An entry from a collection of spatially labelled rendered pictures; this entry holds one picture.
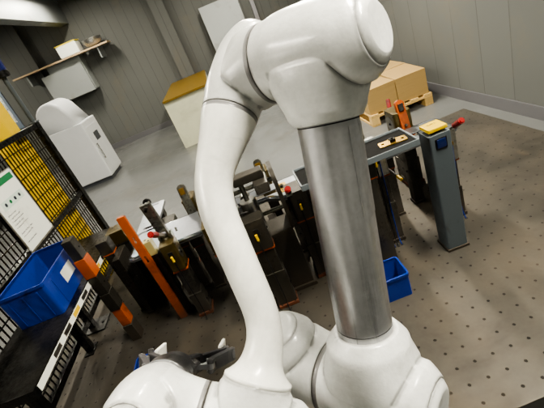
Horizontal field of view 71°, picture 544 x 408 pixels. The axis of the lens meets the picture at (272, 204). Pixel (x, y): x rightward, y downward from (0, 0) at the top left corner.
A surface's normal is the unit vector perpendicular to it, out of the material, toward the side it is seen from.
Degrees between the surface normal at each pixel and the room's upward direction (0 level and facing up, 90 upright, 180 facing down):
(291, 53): 77
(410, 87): 90
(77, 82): 90
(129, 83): 90
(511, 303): 0
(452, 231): 90
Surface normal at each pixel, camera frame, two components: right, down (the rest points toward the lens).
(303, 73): -0.55, 0.42
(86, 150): 0.11, 0.43
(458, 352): -0.35, -0.83
